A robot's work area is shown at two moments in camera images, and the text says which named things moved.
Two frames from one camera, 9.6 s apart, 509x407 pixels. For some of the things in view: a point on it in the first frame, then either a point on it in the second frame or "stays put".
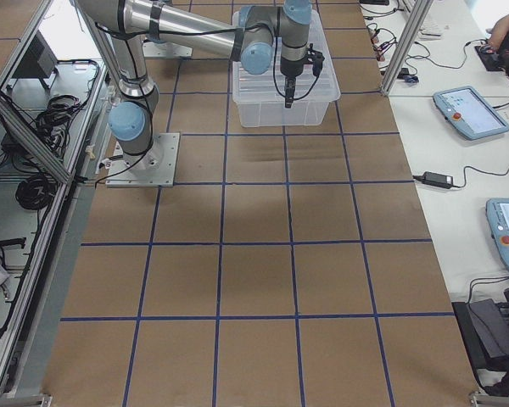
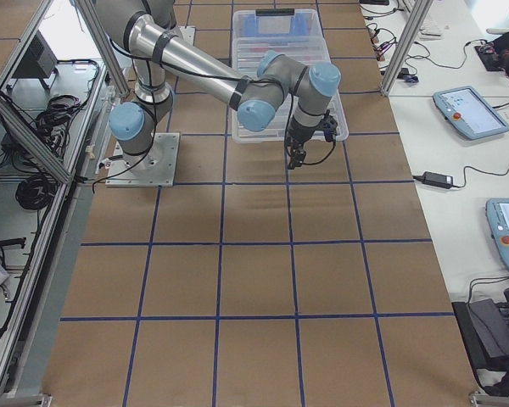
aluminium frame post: (419, 14) stays put
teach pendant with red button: (469, 114) stays put
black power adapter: (437, 180) stays put
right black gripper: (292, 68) → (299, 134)
